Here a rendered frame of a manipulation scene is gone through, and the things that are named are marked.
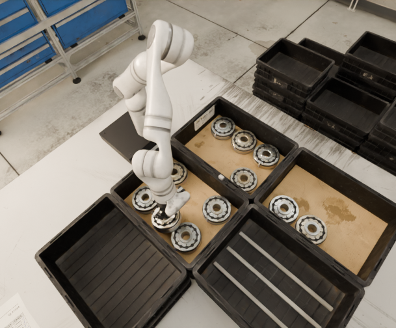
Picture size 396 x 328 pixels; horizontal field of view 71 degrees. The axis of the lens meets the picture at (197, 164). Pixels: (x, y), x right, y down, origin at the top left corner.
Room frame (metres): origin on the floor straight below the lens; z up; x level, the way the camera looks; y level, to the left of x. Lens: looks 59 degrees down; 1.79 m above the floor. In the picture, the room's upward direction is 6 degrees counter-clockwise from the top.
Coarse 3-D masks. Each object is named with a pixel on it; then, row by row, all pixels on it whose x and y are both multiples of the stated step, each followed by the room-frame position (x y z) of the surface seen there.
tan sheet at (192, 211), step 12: (192, 180) 0.51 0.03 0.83; (192, 192) 0.46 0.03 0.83; (204, 192) 0.45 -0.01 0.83; (216, 192) 0.45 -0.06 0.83; (132, 204) 0.43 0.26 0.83; (192, 204) 0.41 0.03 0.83; (144, 216) 0.38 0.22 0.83; (192, 216) 0.36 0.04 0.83; (204, 228) 0.31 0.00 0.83; (216, 228) 0.31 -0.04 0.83; (168, 240) 0.28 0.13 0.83; (204, 240) 0.27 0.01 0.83
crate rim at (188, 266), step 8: (176, 144) 0.62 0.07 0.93; (184, 152) 0.58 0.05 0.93; (192, 160) 0.54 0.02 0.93; (128, 176) 0.50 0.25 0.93; (216, 176) 0.46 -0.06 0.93; (120, 184) 0.47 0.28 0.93; (224, 184) 0.43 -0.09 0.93; (112, 192) 0.44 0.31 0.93; (232, 192) 0.40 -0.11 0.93; (120, 200) 0.41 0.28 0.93; (248, 200) 0.36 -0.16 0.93; (128, 208) 0.38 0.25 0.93; (240, 208) 0.33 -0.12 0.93; (136, 216) 0.35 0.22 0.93; (232, 216) 0.31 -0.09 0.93; (144, 224) 0.32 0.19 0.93; (152, 232) 0.28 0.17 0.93; (160, 240) 0.26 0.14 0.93; (216, 240) 0.24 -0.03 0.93; (168, 248) 0.23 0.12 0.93; (208, 248) 0.22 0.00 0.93; (176, 256) 0.20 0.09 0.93; (200, 256) 0.19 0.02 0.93; (184, 264) 0.18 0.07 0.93; (192, 264) 0.17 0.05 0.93
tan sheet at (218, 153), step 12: (204, 132) 0.74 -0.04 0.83; (192, 144) 0.68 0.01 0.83; (204, 144) 0.67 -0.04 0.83; (216, 144) 0.67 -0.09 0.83; (228, 144) 0.66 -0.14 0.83; (204, 156) 0.61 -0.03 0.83; (216, 156) 0.61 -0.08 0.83; (228, 156) 0.60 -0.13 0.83; (240, 156) 0.60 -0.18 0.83; (216, 168) 0.55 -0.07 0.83; (228, 168) 0.55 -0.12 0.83; (252, 168) 0.53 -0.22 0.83; (252, 192) 0.43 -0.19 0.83
